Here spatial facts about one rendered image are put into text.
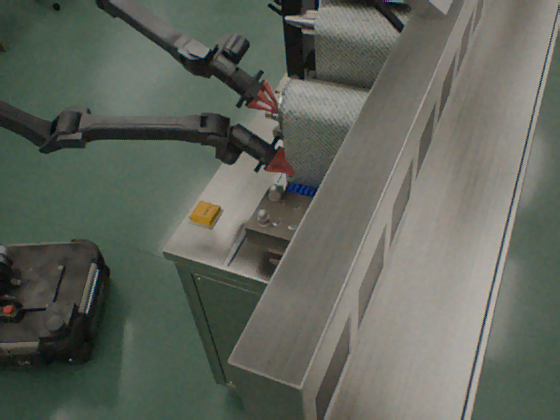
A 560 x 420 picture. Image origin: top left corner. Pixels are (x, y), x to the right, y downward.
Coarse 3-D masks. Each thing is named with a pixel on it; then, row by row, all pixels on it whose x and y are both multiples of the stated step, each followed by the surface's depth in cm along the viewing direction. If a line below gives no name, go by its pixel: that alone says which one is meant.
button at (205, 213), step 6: (198, 204) 176; (204, 204) 176; (210, 204) 175; (198, 210) 174; (204, 210) 174; (210, 210) 174; (216, 210) 174; (192, 216) 173; (198, 216) 172; (204, 216) 172; (210, 216) 172; (216, 216) 174; (198, 222) 173; (204, 222) 172; (210, 222) 171
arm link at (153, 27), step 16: (112, 0) 160; (128, 0) 160; (112, 16) 168; (128, 16) 158; (144, 16) 157; (144, 32) 157; (160, 32) 154; (176, 32) 154; (176, 48) 151; (192, 64) 150
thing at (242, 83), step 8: (240, 72) 149; (232, 80) 149; (240, 80) 149; (248, 80) 150; (256, 80) 151; (232, 88) 151; (240, 88) 150; (248, 88) 150; (240, 96) 154; (248, 96) 148; (240, 104) 151
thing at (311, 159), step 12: (288, 144) 154; (300, 144) 152; (312, 144) 150; (324, 144) 149; (288, 156) 157; (300, 156) 155; (312, 156) 153; (324, 156) 152; (300, 168) 159; (312, 168) 157; (324, 168) 155; (288, 180) 164; (300, 180) 162; (312, 180) 160
